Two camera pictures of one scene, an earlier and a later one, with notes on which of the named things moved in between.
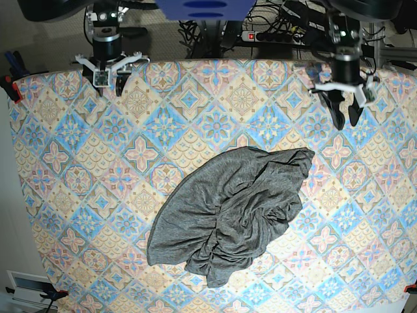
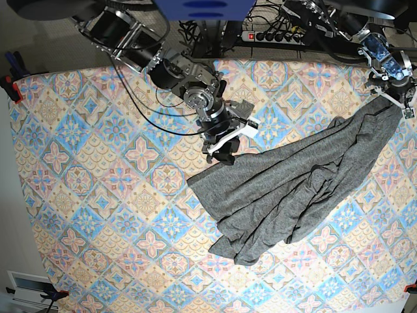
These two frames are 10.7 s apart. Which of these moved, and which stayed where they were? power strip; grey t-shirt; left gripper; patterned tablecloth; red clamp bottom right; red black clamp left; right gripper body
Moved: grey t-shirt; right gripper body; left gripper
Stayed: patterned tablecloth; red clamp bottom right; red black clamp left; power strip
